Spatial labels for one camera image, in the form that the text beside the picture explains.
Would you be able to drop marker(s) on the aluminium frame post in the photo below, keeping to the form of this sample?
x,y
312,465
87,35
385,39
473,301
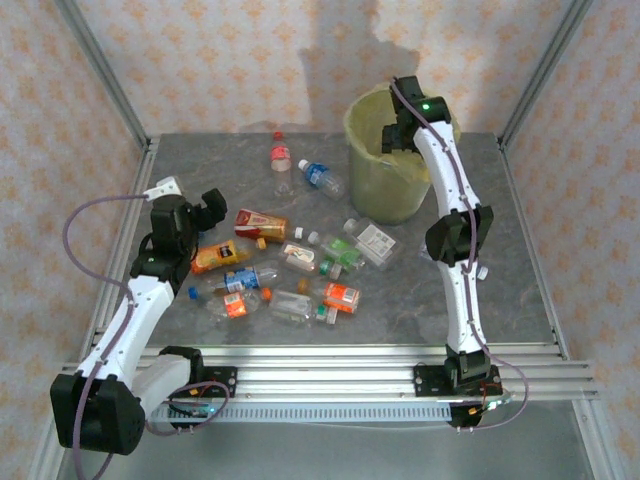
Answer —
x,y
100,70
550,65

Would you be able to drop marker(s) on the red gold tea bottle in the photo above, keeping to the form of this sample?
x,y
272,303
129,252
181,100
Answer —
x,y
260,225

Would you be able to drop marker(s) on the small circuit board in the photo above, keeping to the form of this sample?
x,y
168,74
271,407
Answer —
x,y
197,411
492,404

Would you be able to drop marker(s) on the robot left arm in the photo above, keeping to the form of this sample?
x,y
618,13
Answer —
x,y
145,305

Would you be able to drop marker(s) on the mesh waste bin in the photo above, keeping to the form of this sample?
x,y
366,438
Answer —
x,y
385,197

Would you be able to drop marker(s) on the blue label bottle blue cap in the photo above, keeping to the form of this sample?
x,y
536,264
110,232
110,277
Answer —
x,y
240,280

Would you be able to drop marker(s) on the red label cola bottle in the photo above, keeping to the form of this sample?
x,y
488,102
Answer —
x,y
281,165

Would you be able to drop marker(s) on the green label clear bottle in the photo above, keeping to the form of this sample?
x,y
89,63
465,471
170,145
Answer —
x,y
340,248

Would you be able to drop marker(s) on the clear bottle green band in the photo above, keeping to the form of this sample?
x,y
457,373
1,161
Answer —
x,y
292,305

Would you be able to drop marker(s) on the square clear bottle white label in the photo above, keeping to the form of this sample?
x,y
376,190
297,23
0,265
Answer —
x,y
375,241

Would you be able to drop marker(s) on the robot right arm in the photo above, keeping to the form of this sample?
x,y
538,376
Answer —
x,y
465,310

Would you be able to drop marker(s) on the orange label bottle brown cap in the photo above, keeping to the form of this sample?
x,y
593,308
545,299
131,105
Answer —
x,y
341,296

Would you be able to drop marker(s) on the blue label water bottle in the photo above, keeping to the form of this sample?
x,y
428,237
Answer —
x,y
320,176

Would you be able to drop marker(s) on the clear bottle white cap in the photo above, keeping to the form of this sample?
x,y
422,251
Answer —
x,y
482,272

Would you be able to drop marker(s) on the yellow-lined trash bin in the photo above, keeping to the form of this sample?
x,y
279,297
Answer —
x,y
365,120

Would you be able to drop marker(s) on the clear bottle swirl label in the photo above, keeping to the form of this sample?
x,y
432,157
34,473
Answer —
x,y
297,255

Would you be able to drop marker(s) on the aluminium base rail beam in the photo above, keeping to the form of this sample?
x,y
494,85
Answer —
x,y
325,372

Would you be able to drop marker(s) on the aluminium table side rail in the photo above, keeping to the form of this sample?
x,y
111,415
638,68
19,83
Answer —
x,y
525,220
142,165

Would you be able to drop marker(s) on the small green label bottle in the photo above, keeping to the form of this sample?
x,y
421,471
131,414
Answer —
x,y
330,269

